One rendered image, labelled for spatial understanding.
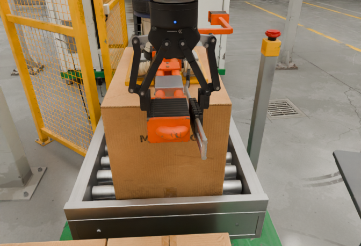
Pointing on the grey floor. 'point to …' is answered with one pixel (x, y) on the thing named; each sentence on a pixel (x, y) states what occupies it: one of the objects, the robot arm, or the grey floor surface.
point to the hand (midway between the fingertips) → (174, 113)
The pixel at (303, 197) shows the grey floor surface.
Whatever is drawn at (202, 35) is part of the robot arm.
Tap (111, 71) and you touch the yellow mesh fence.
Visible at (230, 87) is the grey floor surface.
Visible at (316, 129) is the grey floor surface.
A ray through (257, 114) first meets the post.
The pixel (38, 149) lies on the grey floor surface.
